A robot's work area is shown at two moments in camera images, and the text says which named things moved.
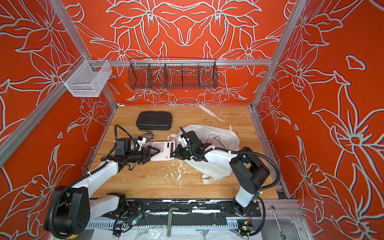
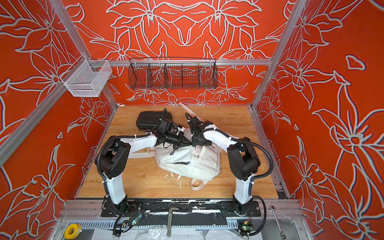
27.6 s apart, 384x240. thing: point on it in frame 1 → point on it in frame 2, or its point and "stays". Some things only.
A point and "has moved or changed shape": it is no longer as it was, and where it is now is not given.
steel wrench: [283, 236] stays
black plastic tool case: [154, 120] stays
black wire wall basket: [163, 73] stays
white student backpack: [225, 149] has moved or changed shape
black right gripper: [177, 152] → [194, 142]
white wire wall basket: [87, 78] stays
